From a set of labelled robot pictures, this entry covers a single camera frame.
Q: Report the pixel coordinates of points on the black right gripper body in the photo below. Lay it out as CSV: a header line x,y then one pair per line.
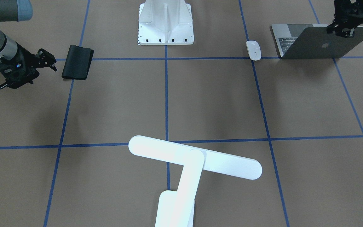
x,y
27,59

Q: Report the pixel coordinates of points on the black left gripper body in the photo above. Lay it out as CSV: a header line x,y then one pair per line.
x,y
346,13

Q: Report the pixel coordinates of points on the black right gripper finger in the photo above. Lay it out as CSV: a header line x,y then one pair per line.
x,y
46,59

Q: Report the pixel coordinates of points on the black mouse pad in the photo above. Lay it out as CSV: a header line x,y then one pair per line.
x,y
77,63

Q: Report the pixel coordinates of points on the grey laptop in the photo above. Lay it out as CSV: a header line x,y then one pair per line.
x,y
312,41

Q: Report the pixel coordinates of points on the white computer mouse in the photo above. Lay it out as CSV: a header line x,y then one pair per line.
x,y
254,50

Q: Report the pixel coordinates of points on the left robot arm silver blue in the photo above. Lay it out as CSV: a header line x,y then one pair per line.
x,y
347,17

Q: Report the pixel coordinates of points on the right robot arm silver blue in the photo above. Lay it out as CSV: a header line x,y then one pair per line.
x,y
12,10

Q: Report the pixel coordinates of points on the white desk lamp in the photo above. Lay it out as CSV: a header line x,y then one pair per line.
x,y
176,208

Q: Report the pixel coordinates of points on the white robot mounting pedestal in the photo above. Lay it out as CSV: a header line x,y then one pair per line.
x,y
165,22

